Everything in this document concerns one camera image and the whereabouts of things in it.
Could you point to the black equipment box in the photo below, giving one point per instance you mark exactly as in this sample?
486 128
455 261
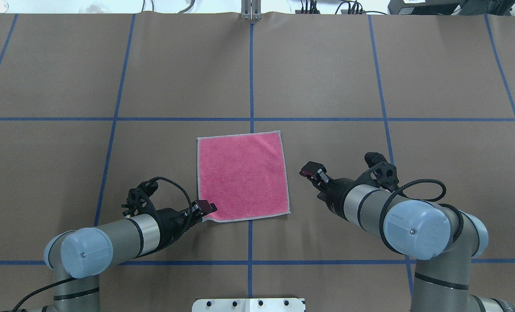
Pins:
450 7

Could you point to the grey metal bracket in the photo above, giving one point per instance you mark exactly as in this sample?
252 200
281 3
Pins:
251 10

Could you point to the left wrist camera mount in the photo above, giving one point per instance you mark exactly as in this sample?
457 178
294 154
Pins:
138 200

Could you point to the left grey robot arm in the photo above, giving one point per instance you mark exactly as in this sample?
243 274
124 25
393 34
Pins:
78 257

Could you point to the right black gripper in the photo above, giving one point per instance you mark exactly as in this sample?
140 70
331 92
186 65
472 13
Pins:
334 192

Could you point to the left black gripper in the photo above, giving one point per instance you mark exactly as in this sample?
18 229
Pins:
169 219

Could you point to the white metal base plate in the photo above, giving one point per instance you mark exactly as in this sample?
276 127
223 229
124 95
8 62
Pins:
250 305

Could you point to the blue tape line crosswise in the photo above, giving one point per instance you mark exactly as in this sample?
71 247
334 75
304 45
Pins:
148 119

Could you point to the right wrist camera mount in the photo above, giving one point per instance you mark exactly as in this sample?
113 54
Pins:
380 174

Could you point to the brown table cover sheet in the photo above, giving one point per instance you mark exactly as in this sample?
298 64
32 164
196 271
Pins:
58 176

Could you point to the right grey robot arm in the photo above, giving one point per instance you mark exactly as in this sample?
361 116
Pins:
442 239

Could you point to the pink and grey towel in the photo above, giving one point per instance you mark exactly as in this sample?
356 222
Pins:
244 175

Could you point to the blue tape line lengthwise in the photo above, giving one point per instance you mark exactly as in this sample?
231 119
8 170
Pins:
252 130

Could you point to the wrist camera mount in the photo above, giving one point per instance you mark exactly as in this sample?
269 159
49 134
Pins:
380 174
138 200

